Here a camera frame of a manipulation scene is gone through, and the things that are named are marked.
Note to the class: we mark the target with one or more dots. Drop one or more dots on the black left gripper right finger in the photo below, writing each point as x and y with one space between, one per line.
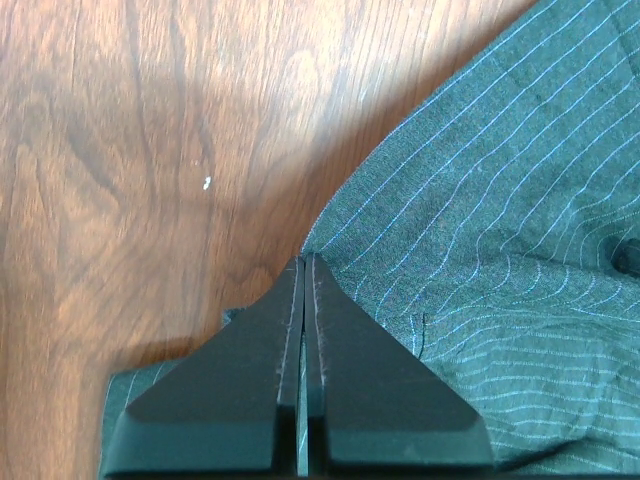
371 406

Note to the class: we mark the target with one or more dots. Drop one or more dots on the dark pinstriped long sleeve shirt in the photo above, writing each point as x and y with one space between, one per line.
495 234

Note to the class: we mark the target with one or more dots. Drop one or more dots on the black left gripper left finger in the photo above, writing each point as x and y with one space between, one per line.
230 407

